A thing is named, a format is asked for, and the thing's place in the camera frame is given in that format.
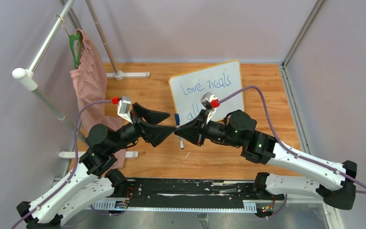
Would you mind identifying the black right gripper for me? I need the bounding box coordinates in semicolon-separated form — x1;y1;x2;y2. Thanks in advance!
174;109;242;148

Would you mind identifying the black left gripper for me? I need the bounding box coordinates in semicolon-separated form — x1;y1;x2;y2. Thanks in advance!
109;103;176;153

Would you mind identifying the white whiteboard marker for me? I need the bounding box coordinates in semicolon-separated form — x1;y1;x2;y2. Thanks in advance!
179;137;184;149

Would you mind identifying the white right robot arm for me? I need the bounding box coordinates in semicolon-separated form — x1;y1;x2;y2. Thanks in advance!
175;110;357;210

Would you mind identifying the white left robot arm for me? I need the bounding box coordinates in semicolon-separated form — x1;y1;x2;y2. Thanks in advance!
17;100;176;229

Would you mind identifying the yellow framed whiteboard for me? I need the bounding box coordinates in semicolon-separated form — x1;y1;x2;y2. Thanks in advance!
169;60;243;125

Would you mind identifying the pink hanging garment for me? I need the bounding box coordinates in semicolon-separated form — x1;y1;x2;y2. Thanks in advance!
70;29;127;169

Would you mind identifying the green clothes hanger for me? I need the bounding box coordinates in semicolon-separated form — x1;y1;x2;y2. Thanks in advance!
69;33;81;69

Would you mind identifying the silver clothes rack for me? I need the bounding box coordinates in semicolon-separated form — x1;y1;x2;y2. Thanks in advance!
11;0;151;160

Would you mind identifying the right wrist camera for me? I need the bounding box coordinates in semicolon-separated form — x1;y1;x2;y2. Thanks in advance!
200;92;220;123

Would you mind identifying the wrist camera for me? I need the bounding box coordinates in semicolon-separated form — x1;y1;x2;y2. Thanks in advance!
200;92;220;123
117;96;132;123

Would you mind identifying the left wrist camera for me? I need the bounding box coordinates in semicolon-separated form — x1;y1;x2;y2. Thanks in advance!
117;96;132;123

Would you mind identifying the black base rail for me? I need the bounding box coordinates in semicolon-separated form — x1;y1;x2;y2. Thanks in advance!
92;177;284;213

